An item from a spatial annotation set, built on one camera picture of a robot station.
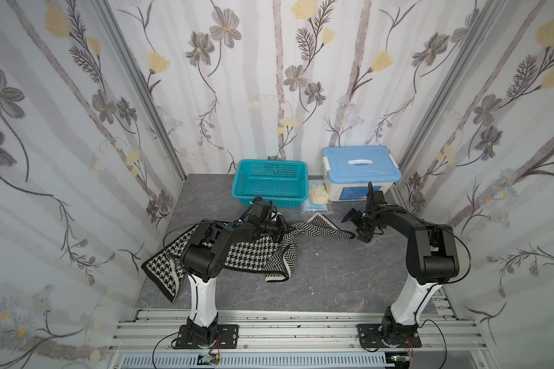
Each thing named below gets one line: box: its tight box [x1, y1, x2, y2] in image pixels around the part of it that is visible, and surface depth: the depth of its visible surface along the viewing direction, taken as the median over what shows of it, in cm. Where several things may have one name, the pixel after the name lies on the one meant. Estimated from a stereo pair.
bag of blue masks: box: [300, 200, 329, 213], surface depth 110 cm
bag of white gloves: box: [308, 179, 330, 206], surface depth 113 cm
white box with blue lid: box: [321, 145, 403, 203], surface depth 106 cm
